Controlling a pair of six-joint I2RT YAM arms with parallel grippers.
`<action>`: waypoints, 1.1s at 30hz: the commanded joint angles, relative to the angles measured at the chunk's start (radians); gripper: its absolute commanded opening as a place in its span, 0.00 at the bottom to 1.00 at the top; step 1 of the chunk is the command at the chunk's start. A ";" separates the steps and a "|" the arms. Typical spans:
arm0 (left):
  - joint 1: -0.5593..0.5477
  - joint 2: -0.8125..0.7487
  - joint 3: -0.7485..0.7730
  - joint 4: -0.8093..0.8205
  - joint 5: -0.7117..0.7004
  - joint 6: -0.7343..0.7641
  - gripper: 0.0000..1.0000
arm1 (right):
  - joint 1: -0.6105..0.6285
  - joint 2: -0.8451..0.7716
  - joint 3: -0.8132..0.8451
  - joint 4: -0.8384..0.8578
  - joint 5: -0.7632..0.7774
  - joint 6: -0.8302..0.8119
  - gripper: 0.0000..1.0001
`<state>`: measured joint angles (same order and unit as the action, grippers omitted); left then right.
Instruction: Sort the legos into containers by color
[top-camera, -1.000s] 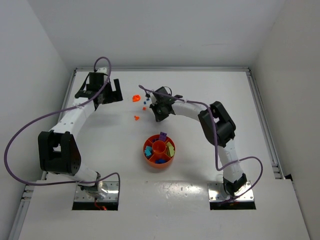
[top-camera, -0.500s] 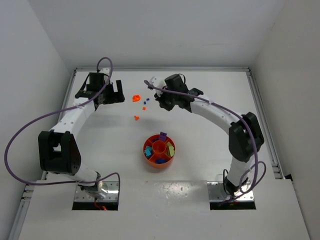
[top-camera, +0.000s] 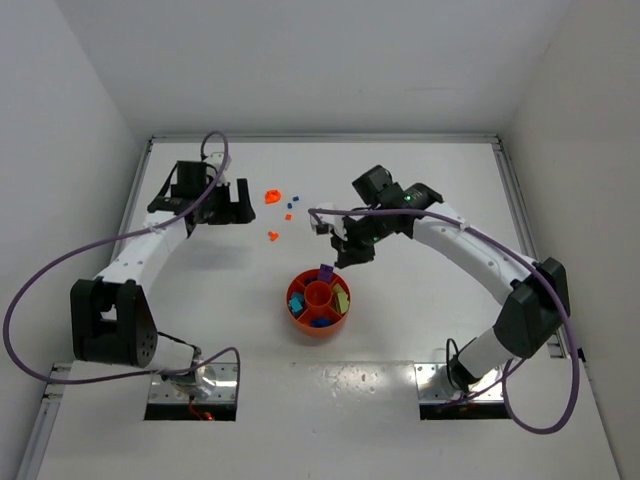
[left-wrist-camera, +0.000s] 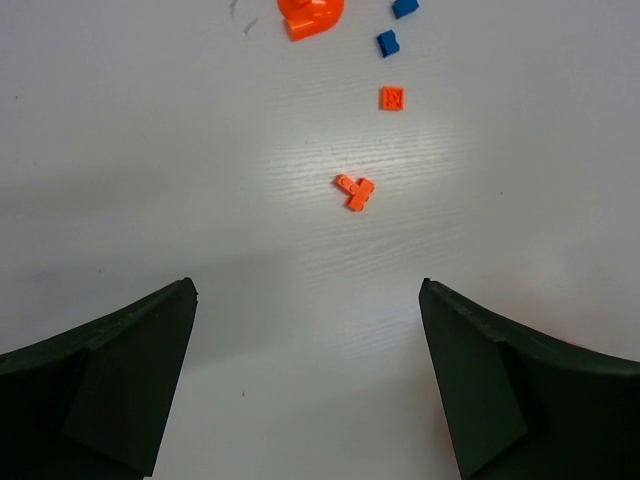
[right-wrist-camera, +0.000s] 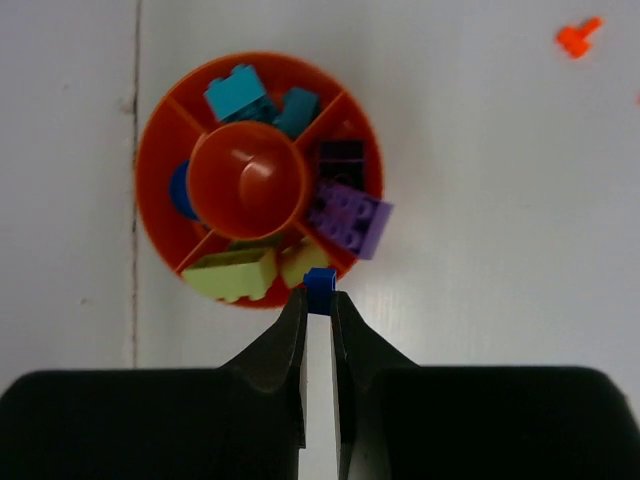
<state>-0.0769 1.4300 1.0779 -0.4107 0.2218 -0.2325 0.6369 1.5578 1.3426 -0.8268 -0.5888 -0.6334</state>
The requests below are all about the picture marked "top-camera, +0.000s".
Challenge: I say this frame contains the orange lego brick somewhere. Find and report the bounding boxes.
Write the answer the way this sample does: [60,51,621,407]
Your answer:
[264,189,282,205]

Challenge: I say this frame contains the lime green purple lego brick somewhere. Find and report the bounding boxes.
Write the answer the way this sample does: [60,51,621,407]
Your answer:
[334,292,350,315]

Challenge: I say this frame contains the blue round lego piece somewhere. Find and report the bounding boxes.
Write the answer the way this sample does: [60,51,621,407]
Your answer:
[310,318,332,328]

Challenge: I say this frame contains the teal long lego brick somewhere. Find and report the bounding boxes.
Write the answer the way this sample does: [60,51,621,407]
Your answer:
[288,298,304,315]

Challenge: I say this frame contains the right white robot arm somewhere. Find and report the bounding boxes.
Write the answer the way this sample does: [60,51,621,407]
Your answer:
[310,165,570,395]

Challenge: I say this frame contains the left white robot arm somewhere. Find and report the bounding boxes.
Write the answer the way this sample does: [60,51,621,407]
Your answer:
[70,161,256,379]

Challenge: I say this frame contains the orange round divided container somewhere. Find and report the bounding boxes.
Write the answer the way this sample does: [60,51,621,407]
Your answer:
[285,268,352,339]

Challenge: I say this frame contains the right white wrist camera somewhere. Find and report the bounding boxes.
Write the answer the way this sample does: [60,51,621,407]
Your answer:
[309,203,347,240]

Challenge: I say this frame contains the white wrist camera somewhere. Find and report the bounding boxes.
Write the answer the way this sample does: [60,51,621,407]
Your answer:
[309,203,347,240]
[204,151,232,176]

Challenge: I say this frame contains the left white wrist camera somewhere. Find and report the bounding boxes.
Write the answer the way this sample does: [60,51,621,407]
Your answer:
[204,151,232,176]

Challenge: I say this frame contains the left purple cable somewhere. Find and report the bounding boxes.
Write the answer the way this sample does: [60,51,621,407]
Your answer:
[2,131,241,396]

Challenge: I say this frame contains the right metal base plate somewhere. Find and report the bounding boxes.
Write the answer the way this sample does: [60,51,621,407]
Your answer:
[414,363,510,404]

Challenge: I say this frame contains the metal base plate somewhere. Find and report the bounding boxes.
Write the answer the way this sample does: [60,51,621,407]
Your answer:
[147,362,239,405]
[414,363,510,404]

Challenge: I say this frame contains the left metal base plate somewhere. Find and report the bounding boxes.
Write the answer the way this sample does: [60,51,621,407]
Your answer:
[147,362,239,405]

